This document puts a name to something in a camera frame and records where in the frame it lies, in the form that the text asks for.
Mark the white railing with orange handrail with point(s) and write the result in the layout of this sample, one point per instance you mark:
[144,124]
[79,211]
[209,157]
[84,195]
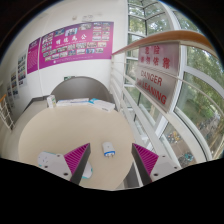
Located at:
[166,35]

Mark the small white upright box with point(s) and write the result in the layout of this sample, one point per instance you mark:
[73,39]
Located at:
[51,101]

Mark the white stair railing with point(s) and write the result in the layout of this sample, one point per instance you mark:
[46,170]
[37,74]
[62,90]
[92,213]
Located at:
[6,113]

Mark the white photo wall poster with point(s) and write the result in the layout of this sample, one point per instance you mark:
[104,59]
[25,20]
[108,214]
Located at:
[13,85]
[22,69]

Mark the small white charger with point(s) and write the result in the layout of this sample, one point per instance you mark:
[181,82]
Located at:
[108,148]

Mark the large magenta wall poster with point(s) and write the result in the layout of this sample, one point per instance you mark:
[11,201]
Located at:
[76,45]

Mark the green exit sign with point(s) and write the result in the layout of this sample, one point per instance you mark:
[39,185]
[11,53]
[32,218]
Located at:
[67,77]

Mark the grey round-backed chair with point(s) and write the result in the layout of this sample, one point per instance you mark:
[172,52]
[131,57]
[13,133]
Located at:
[80,88]

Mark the white and blue power strip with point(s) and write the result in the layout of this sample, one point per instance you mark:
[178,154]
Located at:
[45,158]

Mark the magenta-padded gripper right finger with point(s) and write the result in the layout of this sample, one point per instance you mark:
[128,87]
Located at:
[148,159]

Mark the red and white warning sign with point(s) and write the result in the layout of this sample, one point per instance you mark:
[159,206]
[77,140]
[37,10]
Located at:
[156,80]

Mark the narrow magenta wall poster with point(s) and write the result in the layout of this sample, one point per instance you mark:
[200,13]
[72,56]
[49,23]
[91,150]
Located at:
[33,56]

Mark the flat white booklet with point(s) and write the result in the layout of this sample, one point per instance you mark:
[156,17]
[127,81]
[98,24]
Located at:
[71,102]

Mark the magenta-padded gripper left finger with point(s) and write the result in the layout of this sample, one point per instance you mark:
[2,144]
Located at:
[75,158]

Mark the flat white and blue box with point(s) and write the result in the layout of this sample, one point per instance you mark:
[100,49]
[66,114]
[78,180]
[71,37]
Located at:
[103,105]

